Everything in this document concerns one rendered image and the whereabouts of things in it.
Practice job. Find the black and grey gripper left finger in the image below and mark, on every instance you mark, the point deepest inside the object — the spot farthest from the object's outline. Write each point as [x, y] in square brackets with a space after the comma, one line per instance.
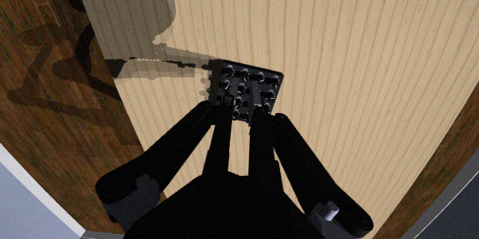
[133, 189]

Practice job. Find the black knob box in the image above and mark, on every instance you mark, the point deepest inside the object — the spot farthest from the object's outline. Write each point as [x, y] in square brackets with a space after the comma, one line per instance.
[269, 82]

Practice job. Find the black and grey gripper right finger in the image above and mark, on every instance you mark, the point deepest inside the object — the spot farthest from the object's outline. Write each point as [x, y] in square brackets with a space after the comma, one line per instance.
[327, 206]

